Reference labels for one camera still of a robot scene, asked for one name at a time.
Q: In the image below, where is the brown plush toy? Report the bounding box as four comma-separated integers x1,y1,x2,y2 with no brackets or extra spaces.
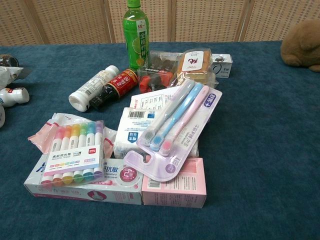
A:
280,17,320,73

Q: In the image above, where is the highlighter marker pack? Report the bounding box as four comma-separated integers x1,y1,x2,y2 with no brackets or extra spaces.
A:
42,119,106,187

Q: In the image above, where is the dark round snack packet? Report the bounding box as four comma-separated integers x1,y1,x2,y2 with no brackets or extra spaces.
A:
0,54,20,68

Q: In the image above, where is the white printed packaging label card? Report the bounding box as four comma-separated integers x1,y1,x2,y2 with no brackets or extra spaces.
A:
129,86,181,112

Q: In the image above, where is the red items clear package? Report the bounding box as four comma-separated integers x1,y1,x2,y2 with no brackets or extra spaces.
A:
136,49,185,94

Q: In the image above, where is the woven rattan folding screen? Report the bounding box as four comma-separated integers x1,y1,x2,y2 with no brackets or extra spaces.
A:
0,0,320,47

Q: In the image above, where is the pink white plastic pouch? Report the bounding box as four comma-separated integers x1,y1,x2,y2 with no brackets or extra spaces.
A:
27,112,118,159

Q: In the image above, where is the small white yogurt bottle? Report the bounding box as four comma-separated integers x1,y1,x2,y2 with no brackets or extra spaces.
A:
0,87,31,108

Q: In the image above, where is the dark soy sauce bottle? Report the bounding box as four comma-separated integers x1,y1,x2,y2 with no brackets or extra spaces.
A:
89,68,139,112

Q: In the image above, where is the white plastic bottle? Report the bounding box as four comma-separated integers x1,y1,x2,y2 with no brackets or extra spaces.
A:
68,65,121,113

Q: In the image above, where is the pink cardboard box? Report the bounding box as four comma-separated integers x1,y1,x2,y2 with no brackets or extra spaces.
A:
140,157,208,208

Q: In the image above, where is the green lemon tea bottle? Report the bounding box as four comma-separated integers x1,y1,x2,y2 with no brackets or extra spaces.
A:
122,0,150,71

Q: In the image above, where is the crumpled white snack bag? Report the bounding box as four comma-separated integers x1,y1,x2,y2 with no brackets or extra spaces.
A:
0,65,33,90

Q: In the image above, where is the white cotton pads pack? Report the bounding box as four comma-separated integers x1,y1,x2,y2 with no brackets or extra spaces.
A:
113,107,200,160

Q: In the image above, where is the small white grey box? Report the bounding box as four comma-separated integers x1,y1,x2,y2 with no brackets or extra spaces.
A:
209,53,233,79

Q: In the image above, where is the purple toothbrush blister pack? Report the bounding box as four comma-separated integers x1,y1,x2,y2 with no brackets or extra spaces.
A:
123,78,223,183

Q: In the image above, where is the packaged bread in wrapper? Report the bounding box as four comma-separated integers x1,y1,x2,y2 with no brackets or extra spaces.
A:
168,48,217,89

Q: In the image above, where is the white toothpaste box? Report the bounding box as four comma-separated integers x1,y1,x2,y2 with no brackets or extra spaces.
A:
23,153,144,206

